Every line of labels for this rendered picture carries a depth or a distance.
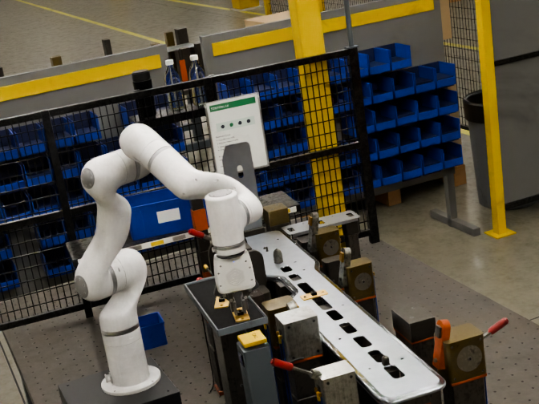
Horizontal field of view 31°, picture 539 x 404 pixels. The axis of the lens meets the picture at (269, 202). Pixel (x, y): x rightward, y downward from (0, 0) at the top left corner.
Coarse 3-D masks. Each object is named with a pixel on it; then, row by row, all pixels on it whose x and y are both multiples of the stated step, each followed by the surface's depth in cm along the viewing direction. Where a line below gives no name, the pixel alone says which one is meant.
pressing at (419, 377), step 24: (264, 240) 358; (288, 240) 355; (264, 264) 336; (288, 264) 333; (312, 264) 330; (288, 288) 315; (312, 288) 311; (336, 288) 309; (360, 312) 289; (336, 336) 276; (360, 336) 274; (384, 336) 272; (360, 360) 261; (408, 360) 257; (360, 384) 251; (384, 384) 247; (408, 384) 245; (432, 384) 243
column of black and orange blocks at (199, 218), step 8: (192, 200) 365; (200, 200) 366; (192, 208) 366; (200, 208) 366; (192, 216) 367; (200, 216) 367; (192, 224) 371; (200, 224) 368; (208, 232) 370; (200, 240) 370; (208, 240) 371; (200, 248) 371; (208, 248) 372; (200, 256) 372; (208, 256) 372; (200, 264) 375; (208, 264) 373; (208, 272) 374
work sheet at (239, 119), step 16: (240, 96) 387; (256, 96) 390; (208, 112) 385; (224, 112) 387; (240, 112) 389; (256, 112) 391; (224, 128) 389; (240, 128) 391; (256, 128) 393; (224, 144) 390; (256, 144) 395; (256, 160) 396
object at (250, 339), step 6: (258, 330) 250; (240, 336) 248; (246, 336) 248; (252, 336) 247; (258, 336) 246; (264, 336) 246; (246, 342) 244; (252, 342) 244; (258, 342) 244; (264, 342) 245
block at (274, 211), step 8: (264, 208) 375; (272, 208) 373; (280, 208) 372; (264, 216) 377; (272, 216) 371; (280, 216) 372; (288, 216) 373; (272, 224) 372; (280, 224) 373; (288, 224) 374
